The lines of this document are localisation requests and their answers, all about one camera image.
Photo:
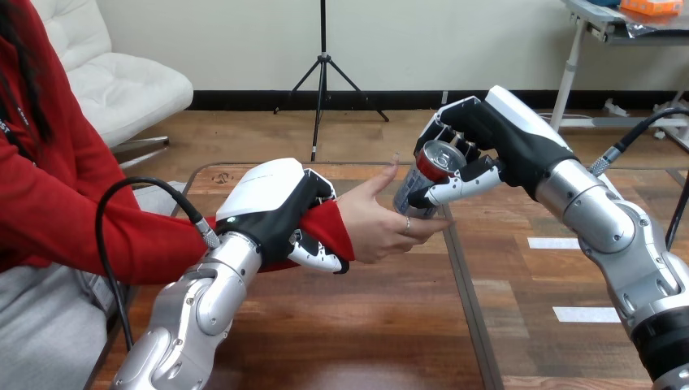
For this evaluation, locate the person's hand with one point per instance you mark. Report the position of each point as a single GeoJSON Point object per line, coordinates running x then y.
{"type": "Point", "coordinates": [377, 220]}

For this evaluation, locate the white desk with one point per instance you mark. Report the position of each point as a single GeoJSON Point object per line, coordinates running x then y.
{"type": "Point", "coordinates": [603, 64]}

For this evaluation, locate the person's forearm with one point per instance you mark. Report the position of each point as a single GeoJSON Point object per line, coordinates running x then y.
{"type": "Point", "coordinates": [161, 242]}

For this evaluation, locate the person's body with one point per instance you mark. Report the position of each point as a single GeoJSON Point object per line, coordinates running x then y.
{"type": "Point", "coordinates": [48, 215]}

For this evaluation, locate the black tripod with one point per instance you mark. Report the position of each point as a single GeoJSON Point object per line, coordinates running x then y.
{"type": "Point", "coordinates": [323, 81]}

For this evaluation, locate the white cushioned chair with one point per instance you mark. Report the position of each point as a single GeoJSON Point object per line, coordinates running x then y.
{"type": "Point", "coordinates": [118, 81]}

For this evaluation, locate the red and white drink can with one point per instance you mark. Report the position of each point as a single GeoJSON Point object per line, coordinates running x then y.
{"type": "Point", "coordinates": [425, 180]}

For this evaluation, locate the orange thing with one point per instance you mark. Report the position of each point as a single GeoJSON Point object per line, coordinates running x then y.
{"type": "Point", "coordinates": [651, 6]}

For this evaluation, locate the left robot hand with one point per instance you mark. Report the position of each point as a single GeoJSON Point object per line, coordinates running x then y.
{"type": "Point", "coordinates": [269, 210]}

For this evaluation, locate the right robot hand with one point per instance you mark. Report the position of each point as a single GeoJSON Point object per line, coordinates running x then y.
{"type": "Point", "coordinates": [511, 134]}

